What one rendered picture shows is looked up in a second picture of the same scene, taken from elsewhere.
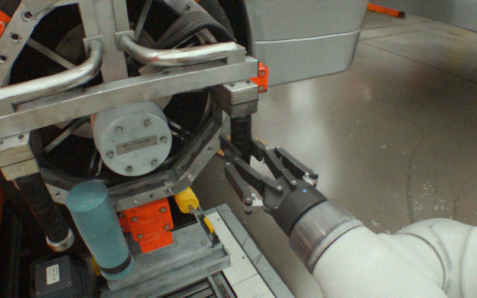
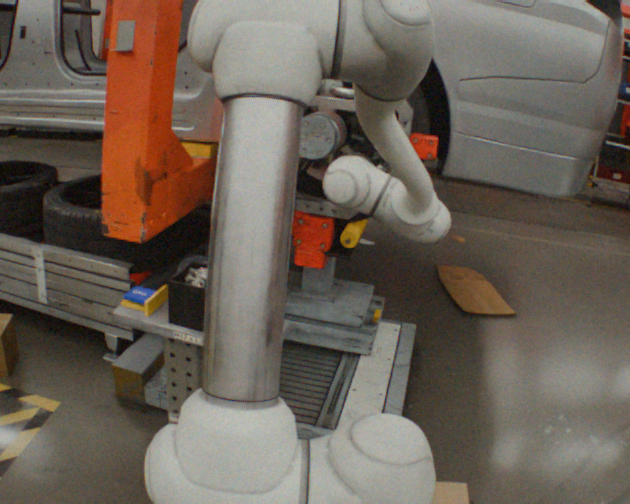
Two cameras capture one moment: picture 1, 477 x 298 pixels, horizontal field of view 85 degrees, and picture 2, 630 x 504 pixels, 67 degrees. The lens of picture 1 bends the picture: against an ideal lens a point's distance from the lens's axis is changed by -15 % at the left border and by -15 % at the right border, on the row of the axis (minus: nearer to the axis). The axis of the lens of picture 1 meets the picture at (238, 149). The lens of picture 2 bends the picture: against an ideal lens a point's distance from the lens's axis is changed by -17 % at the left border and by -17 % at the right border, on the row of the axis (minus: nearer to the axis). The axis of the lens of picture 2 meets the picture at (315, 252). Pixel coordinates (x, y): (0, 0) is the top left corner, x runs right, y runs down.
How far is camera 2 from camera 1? 1.20 m
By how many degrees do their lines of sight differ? 37
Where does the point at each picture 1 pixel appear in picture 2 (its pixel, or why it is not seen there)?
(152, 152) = (320, 146)
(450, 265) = (392, 187)
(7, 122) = not seen: hidden behind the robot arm
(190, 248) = (341, 309)
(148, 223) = (309, 232)
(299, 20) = (499, 125)
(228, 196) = (428, 331)
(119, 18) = not seen: hidden behind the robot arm
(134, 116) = (317, 119)
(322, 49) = (524, 161)
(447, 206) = not seen: outside the picture
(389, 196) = (608, 408)
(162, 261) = (309, 305)
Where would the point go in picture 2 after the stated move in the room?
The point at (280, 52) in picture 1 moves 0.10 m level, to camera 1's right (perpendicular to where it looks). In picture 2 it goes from (477, 149) to (503, 156)
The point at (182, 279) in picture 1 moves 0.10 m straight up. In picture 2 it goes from (317, 333) to (320, 308)
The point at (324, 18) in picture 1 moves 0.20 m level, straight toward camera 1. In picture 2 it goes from (527, 131) to (494, 127)
